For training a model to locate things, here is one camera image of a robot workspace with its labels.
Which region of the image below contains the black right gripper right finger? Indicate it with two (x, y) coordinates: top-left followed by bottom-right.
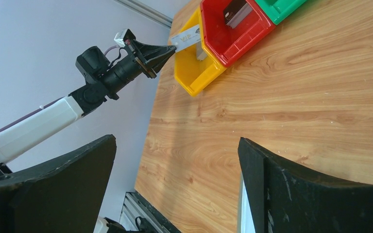
(237, 137), (373, 233)

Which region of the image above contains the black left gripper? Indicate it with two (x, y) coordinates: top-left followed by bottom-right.
(107, 39), (176, 94)

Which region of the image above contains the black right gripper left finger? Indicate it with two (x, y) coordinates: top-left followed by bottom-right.
(0, 134), (117, 233)

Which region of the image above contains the white VIP credit card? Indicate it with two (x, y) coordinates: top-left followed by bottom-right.
(170, 24), (201, 52)

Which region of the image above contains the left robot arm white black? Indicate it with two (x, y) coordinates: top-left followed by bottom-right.
(0, 39), (176, 176)

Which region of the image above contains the silver card in yellow bin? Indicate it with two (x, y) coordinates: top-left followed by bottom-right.
(195, 41), (207, 61)

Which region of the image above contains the black card in red bin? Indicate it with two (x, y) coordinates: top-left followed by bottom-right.
(223, 0), (253, 29)

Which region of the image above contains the yellow plastic bin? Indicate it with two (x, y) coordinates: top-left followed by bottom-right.
(174, 7), (226, 96)

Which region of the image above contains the red plastic bin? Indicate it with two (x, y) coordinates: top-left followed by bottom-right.
(200, 0), (276, 67)

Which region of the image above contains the green plastic bin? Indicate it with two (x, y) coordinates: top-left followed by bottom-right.
(255, 0), (306, 25)

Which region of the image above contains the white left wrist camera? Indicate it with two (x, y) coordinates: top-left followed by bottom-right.
(114, 29), (136, 48)

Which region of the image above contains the left aluminium frame post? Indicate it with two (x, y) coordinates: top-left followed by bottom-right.
(115, 0), (172, 29)

